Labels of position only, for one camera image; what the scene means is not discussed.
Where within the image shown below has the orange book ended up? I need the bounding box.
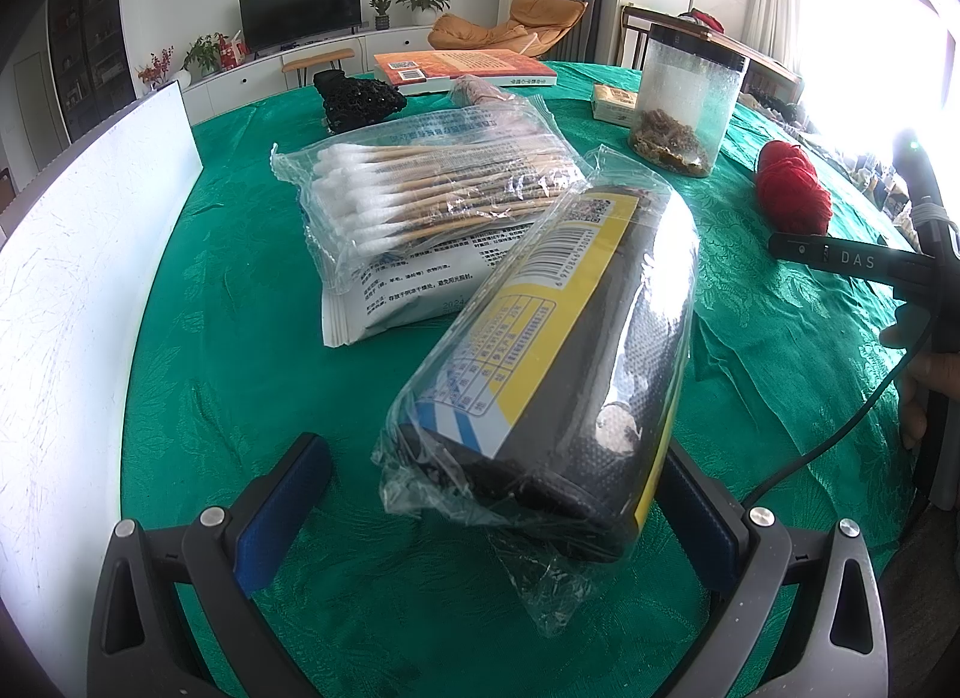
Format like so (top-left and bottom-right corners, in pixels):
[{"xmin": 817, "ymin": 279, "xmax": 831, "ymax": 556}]
[{"xmin": 373, "ymin": 49, "xmax": 560, "ymax": 97}]

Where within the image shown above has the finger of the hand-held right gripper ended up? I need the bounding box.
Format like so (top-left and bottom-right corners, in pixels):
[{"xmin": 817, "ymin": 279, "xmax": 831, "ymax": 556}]
[{"xmin": 768, "ymin": 231, "xmax": 833, "ymax": 272}]

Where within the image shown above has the wooden armchair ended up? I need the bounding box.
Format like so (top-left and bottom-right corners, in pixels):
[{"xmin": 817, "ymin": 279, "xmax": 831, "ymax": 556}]
[{"xmin": 619, "ymin": 3, "xmax": 803, "ymax": 100}]

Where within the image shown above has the leafy green houseplant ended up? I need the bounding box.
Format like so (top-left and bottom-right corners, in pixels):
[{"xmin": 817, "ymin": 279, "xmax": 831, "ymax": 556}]
[{"xmin": 182, "ymin": 34, "xmax": 226, "ymax": 77}]

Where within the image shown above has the orange lounge chair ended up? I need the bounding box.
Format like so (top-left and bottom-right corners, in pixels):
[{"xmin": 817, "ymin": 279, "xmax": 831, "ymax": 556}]
[{"xmin": 427, "ymin": 0, "xmax": 590, "ymax": 58}]

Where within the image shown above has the black television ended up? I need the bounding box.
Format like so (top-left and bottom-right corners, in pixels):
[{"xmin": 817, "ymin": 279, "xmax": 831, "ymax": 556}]
[{"xmin": 238, "ymin": 0, "xmax": 363, "ymax": 55}]

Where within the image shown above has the black garbage bag roll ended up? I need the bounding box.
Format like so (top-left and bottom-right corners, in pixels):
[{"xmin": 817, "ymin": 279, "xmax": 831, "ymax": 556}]
[{"xmin": 373, "ymin": 143, "xmax": 702, "ymax": 639}]

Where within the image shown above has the clear jar with black lid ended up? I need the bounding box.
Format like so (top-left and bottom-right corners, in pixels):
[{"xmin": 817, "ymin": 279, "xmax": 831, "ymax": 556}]
[{"xmin": 628, "ymin": 22, "xmax": 751, "ymax": 178}]

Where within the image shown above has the white storage box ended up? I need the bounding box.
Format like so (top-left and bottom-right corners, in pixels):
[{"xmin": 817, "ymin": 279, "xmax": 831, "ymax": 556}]
[{"xmin": 0, "ymin": 79, "xmax": 203, "ymax": 669}]

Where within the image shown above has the dark glass cabinet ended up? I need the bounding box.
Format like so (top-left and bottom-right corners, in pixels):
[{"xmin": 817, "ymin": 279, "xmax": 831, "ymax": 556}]
[{"xmin": 49, "ymin": 0, "xmax": 140, "ymax": 145}]

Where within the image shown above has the white printed pouch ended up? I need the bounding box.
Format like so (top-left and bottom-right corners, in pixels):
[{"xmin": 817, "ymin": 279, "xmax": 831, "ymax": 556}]
[{"xmin": 321, "ymin": 218, "xmax": 541, "ymax": 348}]

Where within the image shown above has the green tablecloth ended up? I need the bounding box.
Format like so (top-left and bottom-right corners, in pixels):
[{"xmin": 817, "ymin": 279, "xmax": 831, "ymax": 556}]
[{"xmin": 120, "ymin": 59, "xmax": 931, "ymax": 698}]

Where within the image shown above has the person's right hand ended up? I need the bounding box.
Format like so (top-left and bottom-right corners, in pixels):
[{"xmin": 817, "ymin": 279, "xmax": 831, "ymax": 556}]
[{"xmin": 879, "ymin": 321, "xmax": 947, "ymax": 452}]

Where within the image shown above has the black cable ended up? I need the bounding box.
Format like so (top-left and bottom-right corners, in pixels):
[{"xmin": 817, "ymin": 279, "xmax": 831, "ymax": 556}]
[{"xmin": 739, "ymin": 364, "xmax": 905, "ymax": 512}]

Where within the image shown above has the black mesh bath pouf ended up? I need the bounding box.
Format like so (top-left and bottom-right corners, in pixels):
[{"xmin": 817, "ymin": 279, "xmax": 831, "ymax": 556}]
[{"xmin": 313, "ymin": 68, "xmax": 408, "ymax": 133}]

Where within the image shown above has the white television cabinet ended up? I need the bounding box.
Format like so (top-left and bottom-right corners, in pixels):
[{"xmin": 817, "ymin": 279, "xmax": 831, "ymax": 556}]
[{"xmin": 180, "ymin": 23, "xmax": 451, "ymax": 125}]

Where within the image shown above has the red yarn ball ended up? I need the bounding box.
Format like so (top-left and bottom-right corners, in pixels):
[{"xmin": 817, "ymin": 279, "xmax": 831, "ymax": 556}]
[{"xmin": 754, "ymin": 139, "xmax": 833, "ymax": 238}]

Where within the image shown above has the plastic-wrapped pink roll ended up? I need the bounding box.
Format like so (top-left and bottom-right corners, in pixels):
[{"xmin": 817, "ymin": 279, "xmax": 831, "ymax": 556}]
[{"xmin": 450, "ymin": 74, "xmax": 515, "ymax": 110}]

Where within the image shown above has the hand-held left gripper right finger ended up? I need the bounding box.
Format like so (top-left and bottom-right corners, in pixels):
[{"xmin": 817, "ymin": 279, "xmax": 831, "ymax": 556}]
[{"xmin": 657, "ymin": 440, "xmax": 895, "ymax": 698}]

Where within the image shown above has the clear bag of cotton swabs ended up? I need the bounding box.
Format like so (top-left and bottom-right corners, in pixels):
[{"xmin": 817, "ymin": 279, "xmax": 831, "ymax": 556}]
[{"xmin": 270, "ymin": 102, "xmax": 590, "ymax": 294}]

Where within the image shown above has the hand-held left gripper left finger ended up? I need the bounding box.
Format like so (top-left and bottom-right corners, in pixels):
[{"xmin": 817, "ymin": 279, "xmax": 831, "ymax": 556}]
[{"xmin": 86, "ymin": 432, "xmax": 335, "ymax": 698}]

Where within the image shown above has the small yellow box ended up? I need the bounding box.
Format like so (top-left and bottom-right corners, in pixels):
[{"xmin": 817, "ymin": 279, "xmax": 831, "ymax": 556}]
[{"xmin": 591, "ymin": 83, "xmax": 640, "ymax": 125}]

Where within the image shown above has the wooden bench stool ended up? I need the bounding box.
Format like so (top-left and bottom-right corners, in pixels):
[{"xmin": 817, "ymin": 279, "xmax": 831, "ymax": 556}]
[{"xmin": 281, "ymin": 48, "xmax": 355, "ymax": 92}]

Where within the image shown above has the red flower arrangement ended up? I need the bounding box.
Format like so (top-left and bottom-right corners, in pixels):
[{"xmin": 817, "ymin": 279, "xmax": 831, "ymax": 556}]
[{"xmin": 136, "ymin": 47, "xmax": 177, "ymax": 95}]

